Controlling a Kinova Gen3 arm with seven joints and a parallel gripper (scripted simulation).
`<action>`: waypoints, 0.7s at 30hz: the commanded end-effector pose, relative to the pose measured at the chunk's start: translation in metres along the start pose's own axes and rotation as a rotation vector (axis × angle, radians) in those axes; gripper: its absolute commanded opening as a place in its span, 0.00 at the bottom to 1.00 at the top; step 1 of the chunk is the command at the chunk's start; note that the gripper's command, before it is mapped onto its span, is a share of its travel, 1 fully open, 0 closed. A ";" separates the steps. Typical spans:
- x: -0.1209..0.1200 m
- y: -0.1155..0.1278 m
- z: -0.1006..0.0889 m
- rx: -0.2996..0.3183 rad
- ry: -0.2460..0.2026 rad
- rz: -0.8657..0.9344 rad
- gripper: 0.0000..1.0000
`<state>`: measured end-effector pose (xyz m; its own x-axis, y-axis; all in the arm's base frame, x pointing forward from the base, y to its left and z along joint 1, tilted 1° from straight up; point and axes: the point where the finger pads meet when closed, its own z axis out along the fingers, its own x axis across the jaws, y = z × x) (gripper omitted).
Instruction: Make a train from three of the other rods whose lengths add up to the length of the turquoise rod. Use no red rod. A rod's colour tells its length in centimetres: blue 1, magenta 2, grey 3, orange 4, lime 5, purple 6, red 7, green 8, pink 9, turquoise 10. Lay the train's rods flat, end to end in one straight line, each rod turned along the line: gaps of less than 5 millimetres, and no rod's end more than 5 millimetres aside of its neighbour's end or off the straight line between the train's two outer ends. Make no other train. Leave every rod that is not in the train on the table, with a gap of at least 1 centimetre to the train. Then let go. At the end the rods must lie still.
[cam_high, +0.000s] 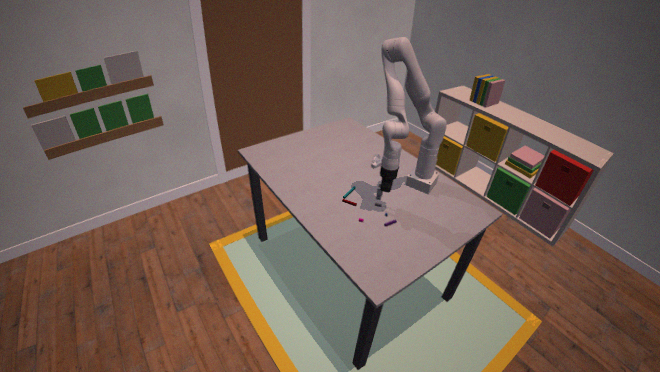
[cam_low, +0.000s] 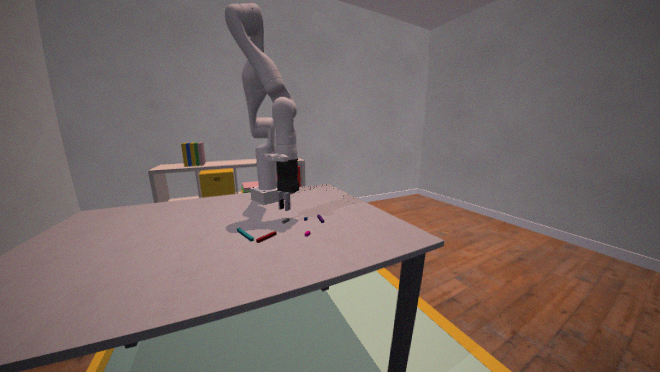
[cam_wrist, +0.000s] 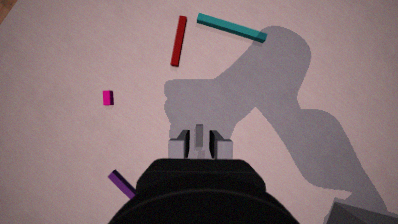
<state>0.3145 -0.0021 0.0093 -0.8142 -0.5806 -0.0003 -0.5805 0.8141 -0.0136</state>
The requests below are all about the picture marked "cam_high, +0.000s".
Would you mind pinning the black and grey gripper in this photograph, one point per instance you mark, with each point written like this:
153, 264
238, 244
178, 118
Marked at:
388, 172

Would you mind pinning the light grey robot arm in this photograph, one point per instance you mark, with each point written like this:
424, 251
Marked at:
396, 50

